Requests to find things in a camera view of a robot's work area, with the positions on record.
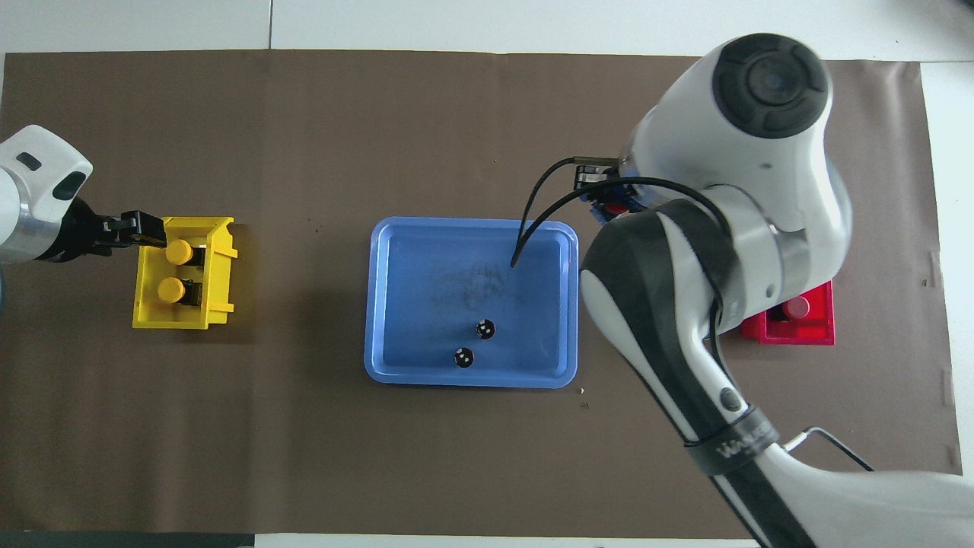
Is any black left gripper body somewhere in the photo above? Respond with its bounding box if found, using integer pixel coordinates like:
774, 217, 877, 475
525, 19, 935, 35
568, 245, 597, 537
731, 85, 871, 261
49, 197, 127, 264

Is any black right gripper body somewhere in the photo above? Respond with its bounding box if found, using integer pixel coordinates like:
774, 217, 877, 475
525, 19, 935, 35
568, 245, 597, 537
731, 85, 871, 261
576, 169, 640, 226

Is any yellow push button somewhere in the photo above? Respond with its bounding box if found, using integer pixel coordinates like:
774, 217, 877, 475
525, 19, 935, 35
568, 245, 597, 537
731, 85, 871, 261
165, 239, 206, 267
157, 276, 203, 307

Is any red push button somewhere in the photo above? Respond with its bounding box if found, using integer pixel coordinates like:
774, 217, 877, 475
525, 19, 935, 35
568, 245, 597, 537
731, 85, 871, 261
770, 296, 812, 322

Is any blue plastic tray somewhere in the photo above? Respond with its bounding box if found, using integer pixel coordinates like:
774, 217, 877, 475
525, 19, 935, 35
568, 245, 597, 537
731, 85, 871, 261
364, 217, 579, 390

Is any yellow plastic bin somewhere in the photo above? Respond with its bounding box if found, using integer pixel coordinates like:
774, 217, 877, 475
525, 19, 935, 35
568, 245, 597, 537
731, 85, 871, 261
132, 216, 238, 331

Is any red plastic bin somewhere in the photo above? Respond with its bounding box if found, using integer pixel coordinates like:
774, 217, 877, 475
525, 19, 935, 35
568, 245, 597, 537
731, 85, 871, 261
740, 279, 836, 346

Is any brown paper mat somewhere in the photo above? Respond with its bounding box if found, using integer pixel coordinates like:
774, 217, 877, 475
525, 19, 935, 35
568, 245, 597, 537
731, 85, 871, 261
0, 49, 963, 534

